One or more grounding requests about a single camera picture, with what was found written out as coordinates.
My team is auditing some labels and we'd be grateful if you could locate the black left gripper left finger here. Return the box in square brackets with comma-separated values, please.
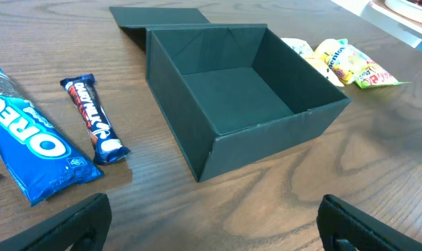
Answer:
[0, 193, 112, 251]

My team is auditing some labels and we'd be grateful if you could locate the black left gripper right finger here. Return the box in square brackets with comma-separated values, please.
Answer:
[317, 195, 422, 251]

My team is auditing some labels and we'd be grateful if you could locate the blue Oreo cookie pack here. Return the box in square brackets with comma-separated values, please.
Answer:
[0, 69, 103, 205]

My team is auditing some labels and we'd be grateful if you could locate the blue Dairy Milk bar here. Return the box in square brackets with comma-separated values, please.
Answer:
[60, 74, 130, 165]

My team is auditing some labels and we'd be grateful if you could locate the green Haribo gummy bag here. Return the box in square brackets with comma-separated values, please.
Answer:
[350, 45, 407, 89]

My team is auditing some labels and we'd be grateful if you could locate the dark green cardboard box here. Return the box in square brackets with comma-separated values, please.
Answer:
[110, 6, 350, 182]

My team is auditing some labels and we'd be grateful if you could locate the yellow sunflower seed bag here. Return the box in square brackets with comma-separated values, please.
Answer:
[281, 38, 344, 87]

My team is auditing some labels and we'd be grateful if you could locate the white shelf in background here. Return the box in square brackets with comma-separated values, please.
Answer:
[332, 0, 422, 52]

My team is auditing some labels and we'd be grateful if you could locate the white bowl in background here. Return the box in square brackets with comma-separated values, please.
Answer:
[384, 0, 422, 23]

